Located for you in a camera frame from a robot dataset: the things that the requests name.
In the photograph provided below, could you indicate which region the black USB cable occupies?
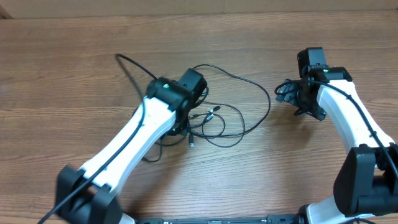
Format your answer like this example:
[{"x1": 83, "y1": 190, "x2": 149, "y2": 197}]
[
  {"x1": 186, "y1": 63, "x2": 272, "y2": 139},
  {"x1": 141, "y1": 101, "x2": 246, "y2": 164}
]

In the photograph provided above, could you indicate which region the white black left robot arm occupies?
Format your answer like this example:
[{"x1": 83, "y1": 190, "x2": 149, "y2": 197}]
[{"x1": 51, "y1": 77, "x2": 207, "y2": 224}]

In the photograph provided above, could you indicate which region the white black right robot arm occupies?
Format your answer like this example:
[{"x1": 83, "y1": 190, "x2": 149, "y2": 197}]
[{"x1": 275, "y1": 66, "x2": 397, "y2": 223}]

